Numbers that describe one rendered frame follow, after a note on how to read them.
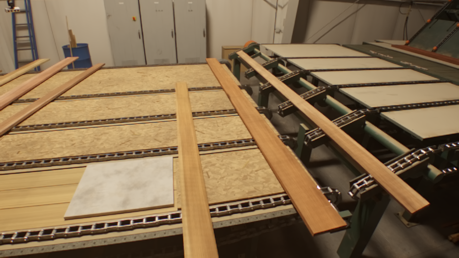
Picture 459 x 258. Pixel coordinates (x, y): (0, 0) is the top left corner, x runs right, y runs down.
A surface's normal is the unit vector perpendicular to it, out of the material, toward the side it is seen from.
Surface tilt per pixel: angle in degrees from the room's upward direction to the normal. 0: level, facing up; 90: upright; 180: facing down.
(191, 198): 0
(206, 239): 0
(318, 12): 86
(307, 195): 0
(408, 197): 22
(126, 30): 90
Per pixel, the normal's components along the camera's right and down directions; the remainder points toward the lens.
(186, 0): 0.22, 0.45
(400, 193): -0.34, -0.80
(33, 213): 0.02, -0.89
